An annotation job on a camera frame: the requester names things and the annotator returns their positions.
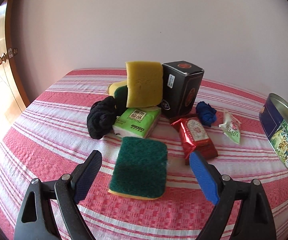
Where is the green yellow scrub sponge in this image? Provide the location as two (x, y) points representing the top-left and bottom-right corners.
(109, 137), (168, 200)

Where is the black knitted sock ball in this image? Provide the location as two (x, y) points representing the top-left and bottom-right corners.
(87, 96), (117, 140)

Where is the white green snack packet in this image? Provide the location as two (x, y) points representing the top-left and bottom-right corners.
(219, 110), (241, 145)

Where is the green tissue pack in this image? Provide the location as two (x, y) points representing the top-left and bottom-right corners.
(113, 107), (161, 138)

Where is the red snack packet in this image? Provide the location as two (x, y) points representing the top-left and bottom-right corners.
(169, 114), (218, 165)

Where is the blue knitted sock ball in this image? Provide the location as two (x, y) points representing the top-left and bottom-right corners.
(195, 101), (217, 127)

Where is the plain yellow sponge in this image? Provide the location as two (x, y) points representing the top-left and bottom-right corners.
(126, 61), (163, 108)

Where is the black red carton box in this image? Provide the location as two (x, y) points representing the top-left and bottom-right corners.
(160, 61), (205, 119)

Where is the round metal cookie tin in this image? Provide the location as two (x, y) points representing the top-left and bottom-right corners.
(259, 93), (288, 170)

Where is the wooden door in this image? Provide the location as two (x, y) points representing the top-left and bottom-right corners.
(0, 0), (30, 124)

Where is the brass door handle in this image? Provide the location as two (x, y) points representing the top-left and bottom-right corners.
(0, 48), (18, 65)

